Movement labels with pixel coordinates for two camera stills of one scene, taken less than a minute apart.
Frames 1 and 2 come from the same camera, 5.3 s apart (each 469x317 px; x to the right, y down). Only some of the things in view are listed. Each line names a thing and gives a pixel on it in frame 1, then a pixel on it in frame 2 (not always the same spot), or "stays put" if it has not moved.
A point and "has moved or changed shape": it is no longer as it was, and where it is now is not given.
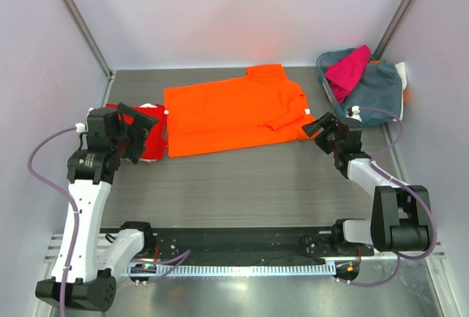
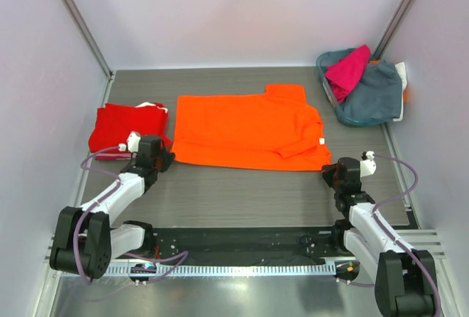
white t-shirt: [401, 70] stays put
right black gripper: [327, 135] -> [328, 171]
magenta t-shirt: [345, 74] stays put
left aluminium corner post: [85, 27] stays put
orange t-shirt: [261, 107] has moved or changed shape
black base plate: [286, 245] stays put
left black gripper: [138, 129] -> [168, 157]
